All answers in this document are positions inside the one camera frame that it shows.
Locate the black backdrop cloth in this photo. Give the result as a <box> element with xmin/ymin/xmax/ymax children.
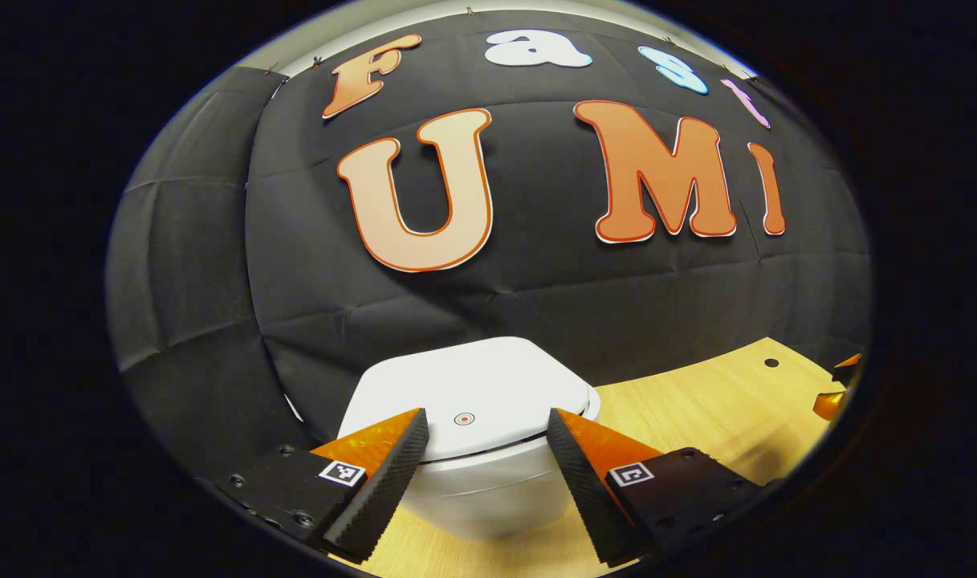
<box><xmin>107</xmin><ymin>10</ymin><xmax>873</xmax><ymax>482</ymax></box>

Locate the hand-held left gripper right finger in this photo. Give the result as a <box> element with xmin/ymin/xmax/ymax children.
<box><xmin>546</xmin><ymin>407</ymin><xmax>766</xmax><ymax>568</ymax></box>

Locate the white desktop garbage bin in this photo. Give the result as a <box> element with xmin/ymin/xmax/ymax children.
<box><xmin>337</xmin><ymin>336</ymin><xmax>601</xmax><ymax>541</ymax></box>

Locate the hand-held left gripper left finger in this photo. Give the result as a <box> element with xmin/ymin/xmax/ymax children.
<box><xmin>215</xmin><ymin>407</ymin><xmax>429</xmax><ymax>564</ymax></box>

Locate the wooden desktop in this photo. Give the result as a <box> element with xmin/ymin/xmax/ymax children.
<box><xmin>328</xmin><ymin>337</ymin><xmax>854</xmax><ymax>578</ymax></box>

